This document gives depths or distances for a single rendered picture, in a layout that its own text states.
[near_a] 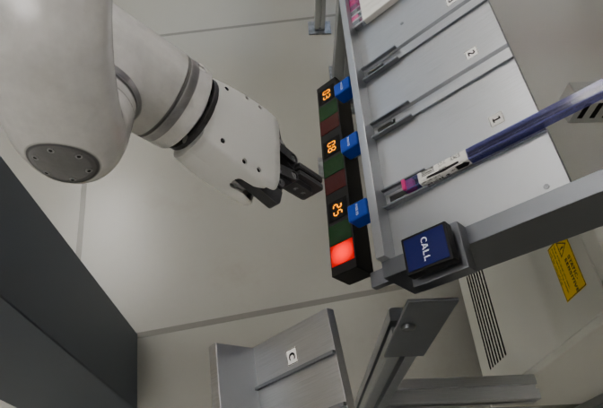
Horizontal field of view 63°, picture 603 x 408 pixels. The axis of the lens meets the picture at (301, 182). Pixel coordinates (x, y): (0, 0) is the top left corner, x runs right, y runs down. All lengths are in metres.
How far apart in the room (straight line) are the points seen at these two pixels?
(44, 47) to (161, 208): 1.22
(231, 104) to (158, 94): 0.09
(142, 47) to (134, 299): 1.03
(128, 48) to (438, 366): 1.07
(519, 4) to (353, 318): 0.81
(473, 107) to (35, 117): 0.44
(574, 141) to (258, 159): 0.57
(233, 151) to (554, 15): 0.83
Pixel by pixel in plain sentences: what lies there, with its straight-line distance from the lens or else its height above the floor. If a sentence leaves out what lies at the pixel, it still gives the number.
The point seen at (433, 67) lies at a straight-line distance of 0.66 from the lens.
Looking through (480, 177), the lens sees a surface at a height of 0.80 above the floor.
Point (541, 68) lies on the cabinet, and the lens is 1.00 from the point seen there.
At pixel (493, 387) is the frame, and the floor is 0.31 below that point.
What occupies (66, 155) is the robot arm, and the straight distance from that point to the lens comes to 0.36.
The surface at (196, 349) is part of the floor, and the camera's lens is 1.29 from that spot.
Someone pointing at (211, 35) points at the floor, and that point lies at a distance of 2.05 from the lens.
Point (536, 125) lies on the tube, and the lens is 0.53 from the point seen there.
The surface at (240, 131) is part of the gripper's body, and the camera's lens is 0.47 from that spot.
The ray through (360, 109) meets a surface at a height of 0.73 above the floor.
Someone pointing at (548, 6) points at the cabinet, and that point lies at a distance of 1.17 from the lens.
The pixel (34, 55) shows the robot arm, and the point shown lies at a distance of 0.31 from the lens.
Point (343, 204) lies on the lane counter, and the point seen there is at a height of 0.66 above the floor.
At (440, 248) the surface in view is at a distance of 0.48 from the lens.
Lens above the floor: 1.20
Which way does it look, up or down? 53 degrees down
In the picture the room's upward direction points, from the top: straight up
